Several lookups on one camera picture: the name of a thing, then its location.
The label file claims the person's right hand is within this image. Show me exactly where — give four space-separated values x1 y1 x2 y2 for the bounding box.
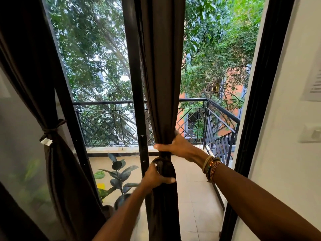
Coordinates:
153 130 210 168

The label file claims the person's left hand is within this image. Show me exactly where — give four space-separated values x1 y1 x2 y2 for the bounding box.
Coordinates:
140 162 177 193

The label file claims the person's right forearm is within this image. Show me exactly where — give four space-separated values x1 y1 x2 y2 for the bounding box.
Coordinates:
212 163 321 241

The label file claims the person's left forearm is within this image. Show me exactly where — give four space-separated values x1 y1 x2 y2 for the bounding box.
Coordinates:
91 184 152 241

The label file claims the dark leafy potted plant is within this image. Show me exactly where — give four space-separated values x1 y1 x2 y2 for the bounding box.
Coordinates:
98 153 141 211

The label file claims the orange brick building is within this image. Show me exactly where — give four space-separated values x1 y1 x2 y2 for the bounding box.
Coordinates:
175 67 251 138

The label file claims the black metal balcony railing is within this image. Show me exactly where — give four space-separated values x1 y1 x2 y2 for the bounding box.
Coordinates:
73 97 241 166

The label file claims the green beaded bracelet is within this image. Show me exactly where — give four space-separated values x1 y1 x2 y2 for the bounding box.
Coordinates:
205 157 221 181

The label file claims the orange woven patterned bracelet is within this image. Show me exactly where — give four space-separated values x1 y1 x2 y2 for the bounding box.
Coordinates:
209 161 222 183

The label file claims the white wall switch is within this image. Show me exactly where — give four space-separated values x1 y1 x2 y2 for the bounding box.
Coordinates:
298 123 321 144

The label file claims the white paper wall notice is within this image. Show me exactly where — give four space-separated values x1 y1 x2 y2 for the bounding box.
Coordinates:
301 51 321 102

